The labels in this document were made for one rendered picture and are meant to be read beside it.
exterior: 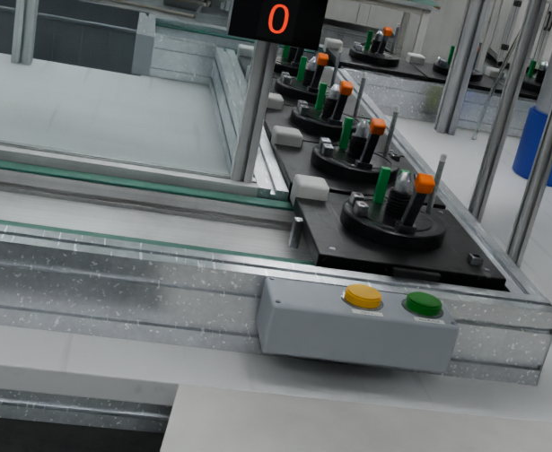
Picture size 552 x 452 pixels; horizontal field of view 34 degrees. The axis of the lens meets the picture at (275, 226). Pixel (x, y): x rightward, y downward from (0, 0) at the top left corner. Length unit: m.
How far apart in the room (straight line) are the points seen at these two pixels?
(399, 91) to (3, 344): 1.60
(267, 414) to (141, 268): 0.21
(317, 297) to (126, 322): 0.22
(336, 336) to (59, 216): 0.41
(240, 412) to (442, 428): 0.22
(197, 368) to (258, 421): 0.11
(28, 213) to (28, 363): 0.28
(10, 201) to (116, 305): 0.27
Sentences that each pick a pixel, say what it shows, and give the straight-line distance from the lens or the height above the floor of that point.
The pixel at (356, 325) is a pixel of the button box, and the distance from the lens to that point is 0.97.
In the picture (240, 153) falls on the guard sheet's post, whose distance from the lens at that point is 1.28.
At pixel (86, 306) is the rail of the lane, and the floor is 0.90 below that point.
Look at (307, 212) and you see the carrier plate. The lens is 1.19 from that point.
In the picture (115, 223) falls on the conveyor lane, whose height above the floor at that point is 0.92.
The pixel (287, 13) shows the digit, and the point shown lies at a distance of 1.20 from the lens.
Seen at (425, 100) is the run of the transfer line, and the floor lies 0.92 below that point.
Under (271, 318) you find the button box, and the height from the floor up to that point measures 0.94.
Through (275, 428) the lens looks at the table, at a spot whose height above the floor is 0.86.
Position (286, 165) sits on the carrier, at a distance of 1.38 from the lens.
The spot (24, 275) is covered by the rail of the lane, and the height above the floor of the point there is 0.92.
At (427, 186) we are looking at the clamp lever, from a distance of 1.10.
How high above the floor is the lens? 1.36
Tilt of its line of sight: 20 degrees down
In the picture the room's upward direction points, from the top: 12 degrees clockwise
